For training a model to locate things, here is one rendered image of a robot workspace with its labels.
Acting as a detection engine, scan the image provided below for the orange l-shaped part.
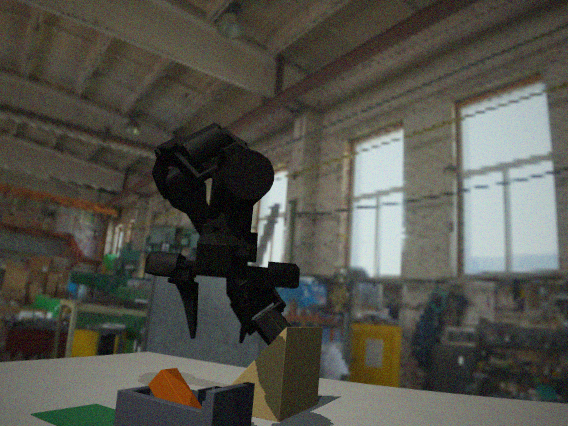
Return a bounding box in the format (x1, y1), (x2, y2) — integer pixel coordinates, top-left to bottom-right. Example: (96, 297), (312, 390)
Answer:
(148, 368), (202, 409)

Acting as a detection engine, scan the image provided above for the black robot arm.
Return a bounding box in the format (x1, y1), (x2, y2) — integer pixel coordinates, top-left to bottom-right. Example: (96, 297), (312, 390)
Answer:
(152, 123), (292, 346)

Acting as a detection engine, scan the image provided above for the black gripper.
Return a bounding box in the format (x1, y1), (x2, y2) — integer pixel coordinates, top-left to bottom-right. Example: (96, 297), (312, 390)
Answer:
(145, 212), (300, 343)

